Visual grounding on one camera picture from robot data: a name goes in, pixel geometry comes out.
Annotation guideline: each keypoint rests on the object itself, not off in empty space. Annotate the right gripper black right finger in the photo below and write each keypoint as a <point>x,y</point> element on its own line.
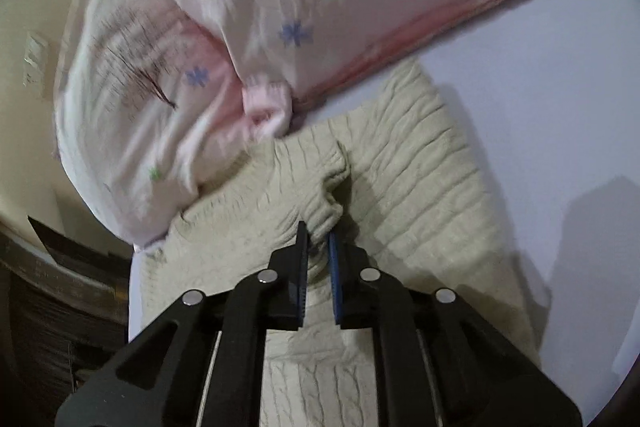
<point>352,297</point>

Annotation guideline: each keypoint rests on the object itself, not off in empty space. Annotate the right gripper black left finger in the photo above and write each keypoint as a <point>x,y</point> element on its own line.
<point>287,294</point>

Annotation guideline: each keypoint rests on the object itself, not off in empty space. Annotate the cream cable-knit sweater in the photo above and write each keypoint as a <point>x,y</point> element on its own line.
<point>396,172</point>

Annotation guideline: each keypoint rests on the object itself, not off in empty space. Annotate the pink floral pillow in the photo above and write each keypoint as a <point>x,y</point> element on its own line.
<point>153,97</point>

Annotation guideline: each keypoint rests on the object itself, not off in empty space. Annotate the white bed sheet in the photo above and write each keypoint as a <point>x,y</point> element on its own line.
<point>547,95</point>

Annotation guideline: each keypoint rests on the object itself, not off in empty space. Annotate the white wall switch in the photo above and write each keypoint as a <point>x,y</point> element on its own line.
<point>35,65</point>

